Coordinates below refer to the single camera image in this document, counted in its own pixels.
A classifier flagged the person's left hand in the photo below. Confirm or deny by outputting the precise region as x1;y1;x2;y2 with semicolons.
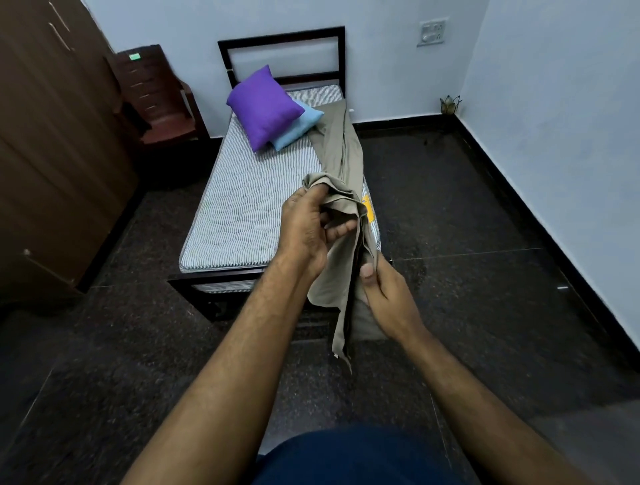
277;185;359;280

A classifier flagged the person's right hand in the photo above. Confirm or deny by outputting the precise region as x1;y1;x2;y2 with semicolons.
359;252;426;343

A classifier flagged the beige striped bed sheet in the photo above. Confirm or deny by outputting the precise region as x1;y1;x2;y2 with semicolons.
301;99;391;373

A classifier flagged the light blue pillow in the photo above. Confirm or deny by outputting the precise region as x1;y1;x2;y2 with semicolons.
272;99;325;153

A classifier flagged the purple dotted pillow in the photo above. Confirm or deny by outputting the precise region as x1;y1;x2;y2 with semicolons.
226;65;305;153

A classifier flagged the brown wooden wardrobe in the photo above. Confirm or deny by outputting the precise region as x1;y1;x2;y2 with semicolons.
0;0;139;306

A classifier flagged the person's right forearm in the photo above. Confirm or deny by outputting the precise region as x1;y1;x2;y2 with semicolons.
399;327;586;485

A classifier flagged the person's left forearm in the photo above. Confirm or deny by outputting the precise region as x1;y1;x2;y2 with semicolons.
122;257;321;485

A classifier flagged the person's navy blue shirt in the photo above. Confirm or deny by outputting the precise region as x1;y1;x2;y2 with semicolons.
252;427;466;485

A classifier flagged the white striped mattress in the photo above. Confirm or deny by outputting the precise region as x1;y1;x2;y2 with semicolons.
179;83;383;296

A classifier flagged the maroon plastic chair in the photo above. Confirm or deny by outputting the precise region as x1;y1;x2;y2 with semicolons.
105;43;211;146

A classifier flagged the dark wooden bed frame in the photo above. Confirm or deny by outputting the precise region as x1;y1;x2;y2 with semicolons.
167;26;396;343

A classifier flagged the white wall socket plate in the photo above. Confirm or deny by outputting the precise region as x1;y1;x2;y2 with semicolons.
416;18;449;47

